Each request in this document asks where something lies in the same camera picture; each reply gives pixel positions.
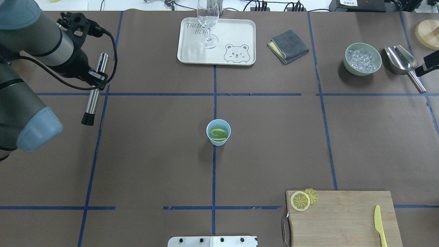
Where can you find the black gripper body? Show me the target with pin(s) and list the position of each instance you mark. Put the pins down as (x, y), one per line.
(78, 64)

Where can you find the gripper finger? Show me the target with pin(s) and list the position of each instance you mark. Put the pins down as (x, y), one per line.
(96, 83)
(97, 76)
(431, 63)

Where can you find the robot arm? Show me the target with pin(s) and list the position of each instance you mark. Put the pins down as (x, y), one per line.
(27, 33)

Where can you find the wooden cup tree stand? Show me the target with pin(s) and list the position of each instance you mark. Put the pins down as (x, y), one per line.
(427, 33)

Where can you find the blue plastic cup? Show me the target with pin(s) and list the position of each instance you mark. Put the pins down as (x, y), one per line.
(218, 123)

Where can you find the small translucent lemon slice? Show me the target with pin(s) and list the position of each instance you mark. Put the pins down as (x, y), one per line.
(313, 196)

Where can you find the metal ice scoop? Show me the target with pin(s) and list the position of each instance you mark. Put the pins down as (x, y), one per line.
(403, 63)

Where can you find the green bowl of ice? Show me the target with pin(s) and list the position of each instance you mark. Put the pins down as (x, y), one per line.
(362, 59)

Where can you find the clear wine glass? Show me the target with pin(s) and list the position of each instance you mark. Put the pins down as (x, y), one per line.
(208, 15)

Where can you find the cream bear tray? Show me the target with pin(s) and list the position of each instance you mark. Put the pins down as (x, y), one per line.
(236, 43)

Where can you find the grey folded cloth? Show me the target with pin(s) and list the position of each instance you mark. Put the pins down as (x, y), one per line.
(288, 46)

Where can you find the yellow plastic knife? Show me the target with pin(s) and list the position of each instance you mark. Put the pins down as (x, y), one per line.
(379, 225)

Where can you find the wooden cutting board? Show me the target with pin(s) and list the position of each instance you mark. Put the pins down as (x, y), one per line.
(343, 219)

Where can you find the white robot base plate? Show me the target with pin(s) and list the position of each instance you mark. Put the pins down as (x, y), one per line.
(213, 241)

